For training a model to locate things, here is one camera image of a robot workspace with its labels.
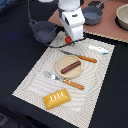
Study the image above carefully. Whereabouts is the brown toy stove top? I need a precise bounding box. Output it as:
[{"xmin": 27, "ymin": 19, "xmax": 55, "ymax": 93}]
[{"xmin": 47, "ymin": 0, "xmax": 128, "ymax": 43}]

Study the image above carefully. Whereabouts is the red tomato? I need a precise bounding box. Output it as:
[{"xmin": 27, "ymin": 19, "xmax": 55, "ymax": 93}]
[{"xmin": 65, "ymin": 36, "xmax": 71, "ymax": 45}]

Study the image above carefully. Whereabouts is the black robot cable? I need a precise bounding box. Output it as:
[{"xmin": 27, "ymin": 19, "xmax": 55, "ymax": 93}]
[{"xmin": 27, "ymin": 0, "xmax": 73, "ymax": 49}]

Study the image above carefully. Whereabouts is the white blue fish toy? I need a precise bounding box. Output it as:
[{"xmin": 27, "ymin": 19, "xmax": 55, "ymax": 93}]
[{"xmin": 88, "ymin": 45, "xmax": 108, "ymax": 55}]

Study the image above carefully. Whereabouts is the brown sausage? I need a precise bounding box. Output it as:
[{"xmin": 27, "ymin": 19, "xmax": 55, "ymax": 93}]
[{"xmin": 61, "ymin": 61, "xmax": 81, "ymax": 74}]

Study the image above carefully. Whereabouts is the grey saucepan on stove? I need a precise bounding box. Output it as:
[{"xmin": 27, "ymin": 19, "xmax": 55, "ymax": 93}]
[{"xmin": 82, "ymin": 0, "xmax": 106, "ymax": 25}]

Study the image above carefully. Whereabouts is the knife with orange handle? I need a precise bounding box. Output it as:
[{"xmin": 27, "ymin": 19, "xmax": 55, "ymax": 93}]
[{"xmin": 59, "ymin": 49, "xmax": 97, "ymax": 63}]

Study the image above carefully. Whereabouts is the beige bowl on stove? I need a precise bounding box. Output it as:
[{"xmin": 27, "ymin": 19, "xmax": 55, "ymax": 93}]
[{"xmin": 116, "ymin": 4, "xmax": 128, "ymax": 31}]

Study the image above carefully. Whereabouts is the round wooden plate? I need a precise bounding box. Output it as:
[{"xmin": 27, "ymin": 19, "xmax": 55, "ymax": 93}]
[{"xmin": 55, "ymin": 55, "xmax": 83, "ymax": 79}]

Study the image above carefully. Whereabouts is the yellow bread loaf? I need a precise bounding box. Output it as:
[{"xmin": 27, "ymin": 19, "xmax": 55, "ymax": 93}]
[{"xmin": 43, "ymin": 89, "xmax": 71, "ymax": 110}]

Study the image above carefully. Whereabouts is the beige woven placemat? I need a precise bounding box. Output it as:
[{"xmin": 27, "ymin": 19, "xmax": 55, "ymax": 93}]
[{"xmin": 13, "ymin": 38, "xmax": 114, "ymax": 128}]

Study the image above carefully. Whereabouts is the fork with orange handle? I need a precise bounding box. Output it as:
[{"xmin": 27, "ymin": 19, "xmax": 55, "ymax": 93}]
[{"xmin": 43, "ymin": 71, "xmax": 84, "ymax": 90}]

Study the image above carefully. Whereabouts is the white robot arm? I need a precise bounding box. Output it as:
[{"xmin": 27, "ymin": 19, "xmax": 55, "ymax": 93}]
[{"xmin": 39, "ymin": 0, "xmax": 85, "ymax": 41}]

